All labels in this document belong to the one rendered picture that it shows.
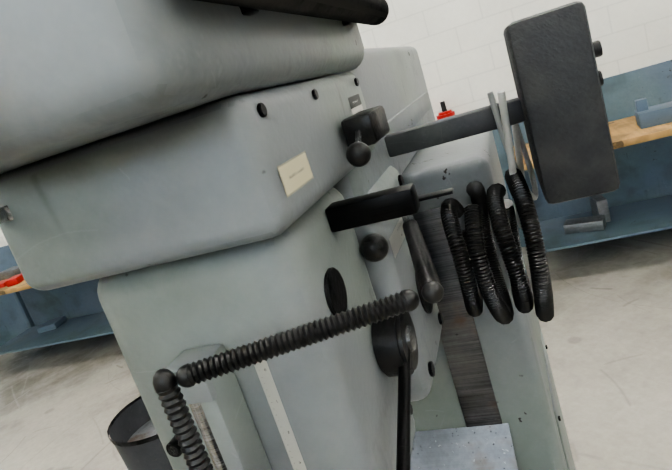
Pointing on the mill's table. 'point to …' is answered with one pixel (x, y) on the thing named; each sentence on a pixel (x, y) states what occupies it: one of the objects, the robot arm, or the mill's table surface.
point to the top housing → (137, 54)
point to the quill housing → (321, 235)
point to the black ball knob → (374, 247)
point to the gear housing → (180, 183)
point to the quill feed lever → (401, 352)
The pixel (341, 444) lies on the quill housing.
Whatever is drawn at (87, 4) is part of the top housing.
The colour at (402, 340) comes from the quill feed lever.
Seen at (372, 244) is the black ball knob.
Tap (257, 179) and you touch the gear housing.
